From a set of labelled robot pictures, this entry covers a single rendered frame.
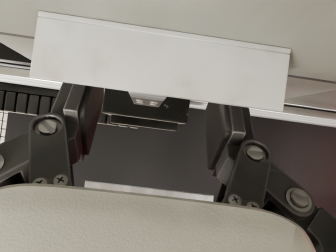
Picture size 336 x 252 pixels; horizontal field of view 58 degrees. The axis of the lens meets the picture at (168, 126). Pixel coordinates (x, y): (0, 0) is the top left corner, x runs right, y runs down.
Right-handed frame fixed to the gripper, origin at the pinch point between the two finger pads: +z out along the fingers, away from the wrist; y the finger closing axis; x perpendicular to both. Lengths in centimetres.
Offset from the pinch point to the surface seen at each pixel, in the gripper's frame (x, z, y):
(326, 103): -21.0, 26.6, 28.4
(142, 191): -11.2, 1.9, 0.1
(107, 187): -11.2, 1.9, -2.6
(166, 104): -19.8, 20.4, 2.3
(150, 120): -22.2, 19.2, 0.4
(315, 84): 0.5, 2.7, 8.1
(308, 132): -43, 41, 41
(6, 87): -34, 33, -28
